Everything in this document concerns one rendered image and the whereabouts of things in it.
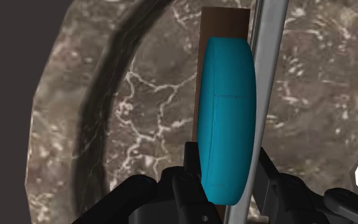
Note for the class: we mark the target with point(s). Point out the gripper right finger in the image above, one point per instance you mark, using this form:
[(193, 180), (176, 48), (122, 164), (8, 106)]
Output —
[(285, 194)]

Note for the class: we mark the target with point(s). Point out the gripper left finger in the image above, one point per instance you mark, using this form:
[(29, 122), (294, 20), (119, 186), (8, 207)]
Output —
[(183, 189)]

